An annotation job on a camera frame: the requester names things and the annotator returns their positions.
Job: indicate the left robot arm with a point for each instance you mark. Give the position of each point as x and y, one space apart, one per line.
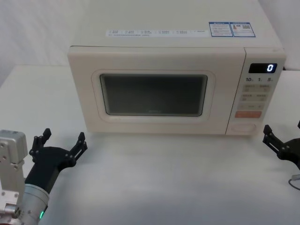
11 152

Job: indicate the white table cloth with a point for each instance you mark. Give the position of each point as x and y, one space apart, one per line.
150 175

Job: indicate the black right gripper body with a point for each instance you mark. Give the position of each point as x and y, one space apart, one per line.
291 150

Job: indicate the cream microwave oven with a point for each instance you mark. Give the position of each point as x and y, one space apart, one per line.
164 61

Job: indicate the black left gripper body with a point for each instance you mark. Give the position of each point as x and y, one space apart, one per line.
50 159

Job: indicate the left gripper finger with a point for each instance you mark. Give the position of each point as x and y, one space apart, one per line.
78 147
38 143

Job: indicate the white curtain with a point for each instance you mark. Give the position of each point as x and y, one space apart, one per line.
35 28

